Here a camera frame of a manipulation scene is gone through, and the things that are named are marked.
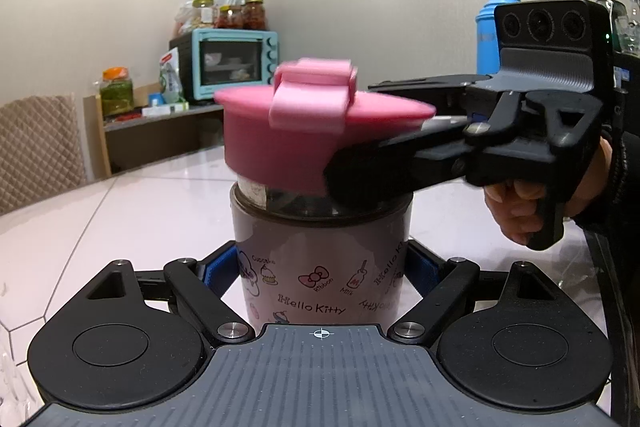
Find pink bottle cap with strap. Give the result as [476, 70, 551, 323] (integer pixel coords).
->
[215, 58, 436, 196]

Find Hello Kitty pink bottle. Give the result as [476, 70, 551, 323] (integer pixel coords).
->
[230, 179, 412, 329]

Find person's right hand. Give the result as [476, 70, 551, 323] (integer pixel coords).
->
[482, 136, 615, 247]

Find blue thermos flask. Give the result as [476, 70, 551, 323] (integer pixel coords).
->
[475, 0, 521, 75]

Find wooden side shelf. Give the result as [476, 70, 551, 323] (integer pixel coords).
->
[78, 94, 224, 180]

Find teal toaster oven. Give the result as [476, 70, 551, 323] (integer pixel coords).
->
[168, 28, 279, 104]

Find red chili jar right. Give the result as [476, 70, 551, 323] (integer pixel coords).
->
[242, 0, 268, 30]

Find red chili jar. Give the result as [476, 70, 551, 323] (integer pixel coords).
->
[242, 0, 268, 30]
[215, 4, 244, 29]

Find red chili jar middle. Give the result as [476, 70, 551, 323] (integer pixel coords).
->
[215, 4, 244, 29]

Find quilted beige chair back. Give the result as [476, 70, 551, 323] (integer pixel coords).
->
[1, 95, 87, 213]

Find green jar orange lid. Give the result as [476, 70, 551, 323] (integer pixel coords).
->
[100, 66, 134, 118]

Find green snack bag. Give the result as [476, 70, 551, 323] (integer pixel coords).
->
[158, 48, 184, 104]

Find pale jar yellow lid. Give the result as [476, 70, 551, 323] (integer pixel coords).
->
[192, 0, 216, 28]

